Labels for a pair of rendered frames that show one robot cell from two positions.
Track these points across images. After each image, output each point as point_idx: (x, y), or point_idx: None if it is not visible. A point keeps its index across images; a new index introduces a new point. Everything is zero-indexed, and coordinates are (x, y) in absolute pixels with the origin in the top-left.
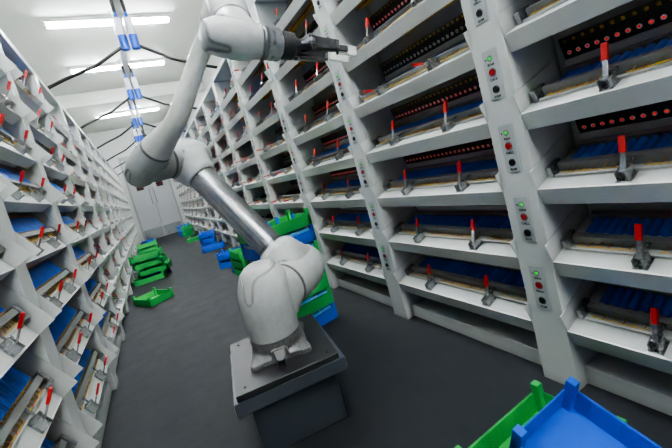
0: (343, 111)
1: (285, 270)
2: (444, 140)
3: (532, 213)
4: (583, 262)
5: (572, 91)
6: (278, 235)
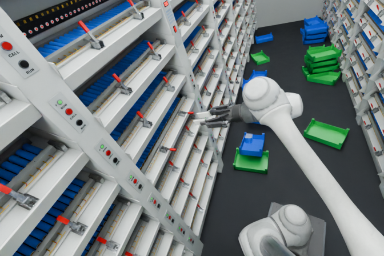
0: (143, 200)
1: (278, 213)
2: (194, 139)
3: (212, 134)
4: (216, 135)
5: (203, 100)
6: (263, 238)
